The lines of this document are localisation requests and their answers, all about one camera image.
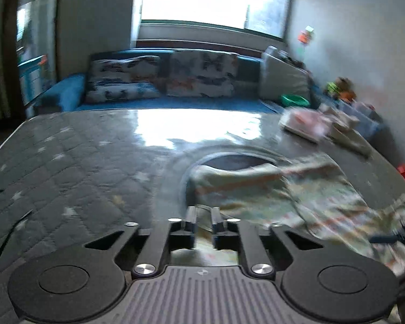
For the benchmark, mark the colourful wall stickers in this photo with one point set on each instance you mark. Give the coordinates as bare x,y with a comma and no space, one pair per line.
306,34

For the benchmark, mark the green bowl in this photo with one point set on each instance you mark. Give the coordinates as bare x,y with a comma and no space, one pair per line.
294,100

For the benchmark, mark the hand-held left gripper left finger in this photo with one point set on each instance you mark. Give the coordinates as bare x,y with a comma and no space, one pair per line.
191,219

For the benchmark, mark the blue sofa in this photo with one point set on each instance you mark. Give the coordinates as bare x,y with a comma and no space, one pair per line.
202,103

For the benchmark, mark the blue storage box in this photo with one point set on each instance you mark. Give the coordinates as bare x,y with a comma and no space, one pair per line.
361,118

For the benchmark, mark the grey cushion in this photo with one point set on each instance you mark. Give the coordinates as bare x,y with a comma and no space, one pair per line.
283,79

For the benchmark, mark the butterfly print cushion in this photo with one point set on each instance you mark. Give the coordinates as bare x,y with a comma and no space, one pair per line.
202,72

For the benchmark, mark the blue rack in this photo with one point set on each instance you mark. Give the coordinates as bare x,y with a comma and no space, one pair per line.
33,74

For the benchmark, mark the grey quilted mattress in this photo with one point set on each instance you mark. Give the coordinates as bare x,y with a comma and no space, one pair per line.
81,162

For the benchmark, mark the patterned light garment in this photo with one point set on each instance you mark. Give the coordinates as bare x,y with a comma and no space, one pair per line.
317,195

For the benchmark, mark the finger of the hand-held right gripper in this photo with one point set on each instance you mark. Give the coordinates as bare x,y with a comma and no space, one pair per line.
386,238

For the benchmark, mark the window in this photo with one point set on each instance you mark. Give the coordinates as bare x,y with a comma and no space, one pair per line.
212,0

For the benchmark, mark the folded pink white clothes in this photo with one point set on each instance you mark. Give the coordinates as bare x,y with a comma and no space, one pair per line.
303,121

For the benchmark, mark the patterned white cushion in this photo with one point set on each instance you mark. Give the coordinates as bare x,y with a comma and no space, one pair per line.
121,79

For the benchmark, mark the colourful toys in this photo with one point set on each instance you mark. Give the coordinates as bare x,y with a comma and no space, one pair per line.
341,87

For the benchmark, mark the beige folded cloth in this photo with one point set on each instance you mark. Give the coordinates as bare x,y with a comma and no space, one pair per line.
349,135

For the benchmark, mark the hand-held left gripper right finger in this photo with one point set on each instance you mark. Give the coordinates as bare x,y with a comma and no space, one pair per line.
216,220

